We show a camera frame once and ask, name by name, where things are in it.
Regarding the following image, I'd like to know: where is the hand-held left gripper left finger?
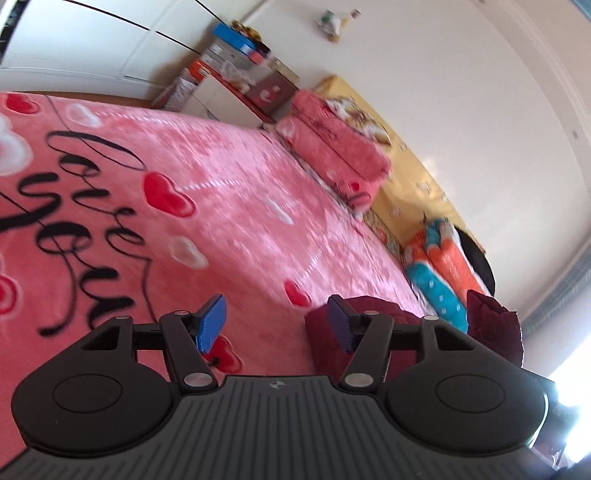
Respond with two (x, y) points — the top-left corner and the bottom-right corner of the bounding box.
(76, 294), (228, 395)

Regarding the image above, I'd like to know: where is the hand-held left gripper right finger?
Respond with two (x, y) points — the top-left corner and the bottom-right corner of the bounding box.
(326, 294), (470, 394)

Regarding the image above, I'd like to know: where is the maroon quilted down jacket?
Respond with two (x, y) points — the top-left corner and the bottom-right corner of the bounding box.
(305, 290), (525, 376)

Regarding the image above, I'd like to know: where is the orange Good Luck pillow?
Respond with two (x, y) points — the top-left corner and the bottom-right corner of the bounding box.
(405, 220), (491, 302)

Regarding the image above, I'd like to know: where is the pink heart-print bed blanket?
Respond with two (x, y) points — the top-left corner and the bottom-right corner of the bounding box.
(0, 91), (431, 462)

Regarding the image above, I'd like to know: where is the black pillow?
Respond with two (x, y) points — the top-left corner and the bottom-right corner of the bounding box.
(455, 225), (496, 292)

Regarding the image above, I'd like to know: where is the yellow headboard cover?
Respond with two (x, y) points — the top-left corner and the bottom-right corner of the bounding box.
(313, 75), (468, 252)

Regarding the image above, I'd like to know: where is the pink folded quilt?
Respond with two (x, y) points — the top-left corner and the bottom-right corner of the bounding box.
(276, 89), (394, 214)

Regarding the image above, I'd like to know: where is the cream floral folded quilt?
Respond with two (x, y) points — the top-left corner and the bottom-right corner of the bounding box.
(323, 91), (394, 146)

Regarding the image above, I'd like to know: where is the white dresser with clutter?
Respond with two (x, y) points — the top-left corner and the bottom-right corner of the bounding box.
(151, 59), (302, 131)

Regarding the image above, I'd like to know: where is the maroon box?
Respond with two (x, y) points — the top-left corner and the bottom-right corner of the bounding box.
(255, 73), (297, 117)

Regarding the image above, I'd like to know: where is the clear storage box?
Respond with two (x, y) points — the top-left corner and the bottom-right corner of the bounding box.
(202, 41), (274, 75)

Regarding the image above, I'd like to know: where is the blue box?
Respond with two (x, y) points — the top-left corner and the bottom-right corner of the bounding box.
(211, 23), (258, 52)

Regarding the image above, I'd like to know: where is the white wardrobe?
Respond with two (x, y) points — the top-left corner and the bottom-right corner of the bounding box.
(0, 0), (243, 100)

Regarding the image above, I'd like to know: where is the small wall ornament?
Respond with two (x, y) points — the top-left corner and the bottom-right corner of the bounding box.
(315, 8), (362, 42)

